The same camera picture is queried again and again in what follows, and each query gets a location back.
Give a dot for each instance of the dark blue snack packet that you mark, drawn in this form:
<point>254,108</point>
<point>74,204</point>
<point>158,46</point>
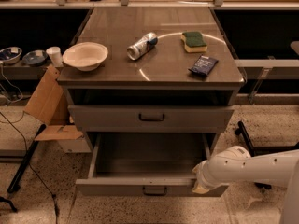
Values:
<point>203,66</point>

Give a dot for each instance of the silver blue soda can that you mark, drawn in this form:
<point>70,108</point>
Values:
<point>142,46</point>

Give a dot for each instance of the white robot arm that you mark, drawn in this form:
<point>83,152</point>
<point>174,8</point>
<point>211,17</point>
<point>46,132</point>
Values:
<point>235,164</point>

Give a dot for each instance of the green yellow sponge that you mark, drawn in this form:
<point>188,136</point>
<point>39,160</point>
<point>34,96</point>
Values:
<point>193,42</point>

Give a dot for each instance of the grey drawer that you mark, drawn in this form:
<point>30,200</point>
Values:
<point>151,118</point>
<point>145,164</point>

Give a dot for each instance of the white blue bowl on shelf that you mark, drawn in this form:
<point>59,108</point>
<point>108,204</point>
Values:
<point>10,55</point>

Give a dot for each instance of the white paper cup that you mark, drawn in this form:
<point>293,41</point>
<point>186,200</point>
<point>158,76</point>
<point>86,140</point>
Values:
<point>55,56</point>

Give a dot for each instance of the grey drawer cabinet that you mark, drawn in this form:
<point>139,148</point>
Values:
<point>160,77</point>

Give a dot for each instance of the brown cardboard box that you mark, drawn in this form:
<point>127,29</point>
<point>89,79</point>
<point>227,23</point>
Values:
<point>48,104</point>

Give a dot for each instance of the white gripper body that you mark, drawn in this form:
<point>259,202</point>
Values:
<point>205,175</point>

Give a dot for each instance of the black left stand leg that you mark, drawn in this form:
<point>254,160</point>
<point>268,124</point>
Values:
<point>15,183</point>

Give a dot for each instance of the grey top drawer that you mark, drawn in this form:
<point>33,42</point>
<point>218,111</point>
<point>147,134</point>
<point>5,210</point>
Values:
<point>151,118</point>

